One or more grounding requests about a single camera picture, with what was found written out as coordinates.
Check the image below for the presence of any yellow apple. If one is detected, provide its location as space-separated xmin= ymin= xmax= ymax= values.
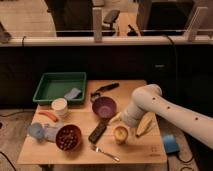
xmin=116 ymin=127 xmax=127 ymax=136

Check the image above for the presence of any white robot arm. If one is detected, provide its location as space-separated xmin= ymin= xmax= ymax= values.
xmin=110 ymin=84 xmax=213 ymax=149

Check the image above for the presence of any metal cup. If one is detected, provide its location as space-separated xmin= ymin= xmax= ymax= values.
xmin=113 ymin=126 xmax=128 ymax=144

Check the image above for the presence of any white cup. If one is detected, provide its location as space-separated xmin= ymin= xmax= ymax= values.
xmin=51 ymin=98 xmax=68 ymax=117

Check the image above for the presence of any purple bowl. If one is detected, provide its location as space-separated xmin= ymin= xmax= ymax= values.
xmin=92 ymin=97 xmax=117 ymax=119

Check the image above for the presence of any black remote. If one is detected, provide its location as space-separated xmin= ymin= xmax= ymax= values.
xmin=88 ymin=122 xmax=107 ymax=144

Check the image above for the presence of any banana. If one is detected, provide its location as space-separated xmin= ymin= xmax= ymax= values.
xmin=136 ymin=112 xmax=154 ymax=137

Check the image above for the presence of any metal fork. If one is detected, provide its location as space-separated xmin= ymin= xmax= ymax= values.
xmin=90 ymin=144 xmax=120 ymax=162

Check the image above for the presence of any red bowl with food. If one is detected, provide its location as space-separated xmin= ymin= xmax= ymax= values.
xmin=56 ymin=124 xmax=82 ymax=151

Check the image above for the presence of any orange carrot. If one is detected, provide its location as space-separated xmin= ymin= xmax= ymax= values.
xmin=38 ymin=111 xmax=58 ymax=122

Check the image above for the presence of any green plastic tray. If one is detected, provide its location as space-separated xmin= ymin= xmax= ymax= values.
xmin=33 ymin=72 xmax=87 ymax=105

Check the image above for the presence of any clear plastic bag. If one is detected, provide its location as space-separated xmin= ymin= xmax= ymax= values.
xmin=44 ymin=123 xmax=63 ymax=142

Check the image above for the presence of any black office chair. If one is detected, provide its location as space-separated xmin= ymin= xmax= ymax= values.
xmin=103 ymin=10 xmax=120 ymax=29

